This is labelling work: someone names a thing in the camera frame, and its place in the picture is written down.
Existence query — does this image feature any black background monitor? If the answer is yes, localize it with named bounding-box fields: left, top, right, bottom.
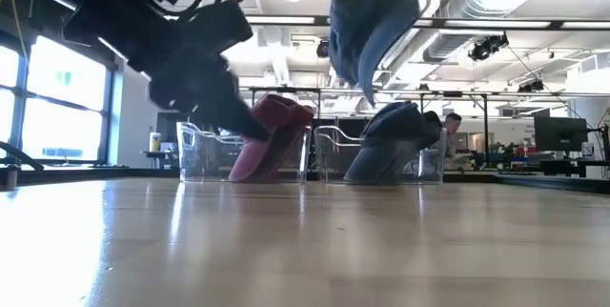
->
left=155, top=112, right=180, bottom=145

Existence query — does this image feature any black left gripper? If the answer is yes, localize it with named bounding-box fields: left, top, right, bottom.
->
left=147, top=47, right=271, bottom=142

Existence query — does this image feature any person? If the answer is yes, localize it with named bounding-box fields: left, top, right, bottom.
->
left=441, top=112, right=474, bottom=164

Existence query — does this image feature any black monitor on desk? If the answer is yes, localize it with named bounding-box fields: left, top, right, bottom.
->
left=533, top=115, right=590, bottom=154

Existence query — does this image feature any clear plastic bin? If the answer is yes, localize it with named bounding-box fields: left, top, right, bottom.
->
left=313, top=124, right=448, bottom=186
left=175, top=120, right=315, bottom=185

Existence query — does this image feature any black background workstation frame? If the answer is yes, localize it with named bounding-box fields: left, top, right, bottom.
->
left=240, top=85, right=610, bottom=122

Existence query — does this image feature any large bright window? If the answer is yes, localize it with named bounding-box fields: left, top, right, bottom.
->
left=0, top=34, right=115, bottom=168

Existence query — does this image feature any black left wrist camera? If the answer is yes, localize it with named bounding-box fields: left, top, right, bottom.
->
left=178, top=0, right=254, bottom=56

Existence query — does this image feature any overhead light bar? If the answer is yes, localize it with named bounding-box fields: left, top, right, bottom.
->
left=245, top=13, right=610, bottom=31

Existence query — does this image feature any dark washed denim cap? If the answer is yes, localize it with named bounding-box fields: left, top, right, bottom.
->
left=327, top=0, right=422, bottom=107

